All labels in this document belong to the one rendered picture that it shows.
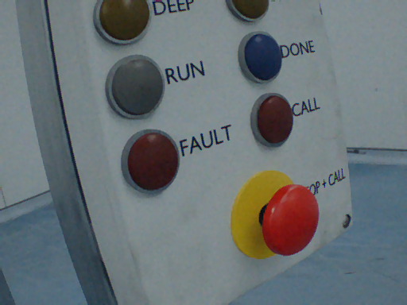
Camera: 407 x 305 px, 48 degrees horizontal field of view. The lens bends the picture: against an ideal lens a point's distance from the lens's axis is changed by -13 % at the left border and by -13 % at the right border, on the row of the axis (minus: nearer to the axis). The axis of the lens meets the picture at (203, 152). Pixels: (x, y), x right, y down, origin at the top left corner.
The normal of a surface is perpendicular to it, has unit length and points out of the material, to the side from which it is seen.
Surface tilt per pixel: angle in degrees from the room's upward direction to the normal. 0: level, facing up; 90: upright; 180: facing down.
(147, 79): 89
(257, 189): 90
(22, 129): 90
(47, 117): 90
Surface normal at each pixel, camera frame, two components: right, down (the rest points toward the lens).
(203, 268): 0.59, 0.07
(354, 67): -0.71, 0.29
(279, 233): 0.19, 0.15
